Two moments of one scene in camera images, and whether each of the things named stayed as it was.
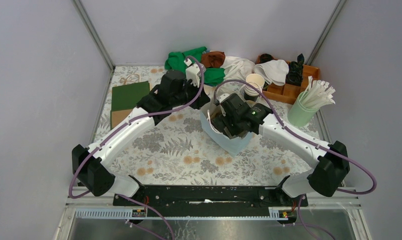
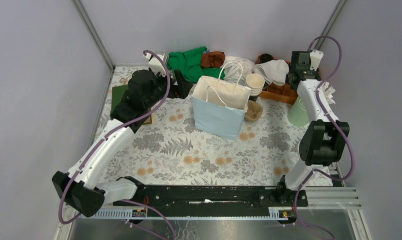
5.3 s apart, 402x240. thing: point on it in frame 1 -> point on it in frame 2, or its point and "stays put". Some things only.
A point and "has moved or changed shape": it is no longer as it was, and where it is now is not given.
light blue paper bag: (232, 146) has moved or changed shape
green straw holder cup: (299, 115) stays put
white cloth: (237, 68) stays put
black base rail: (210, 197) stays put
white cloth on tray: (273, 71) stays put
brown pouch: (213, 59) stays put
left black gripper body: (191, 88) -> (161, 84)
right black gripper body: (223, 119) -> (313, 70)
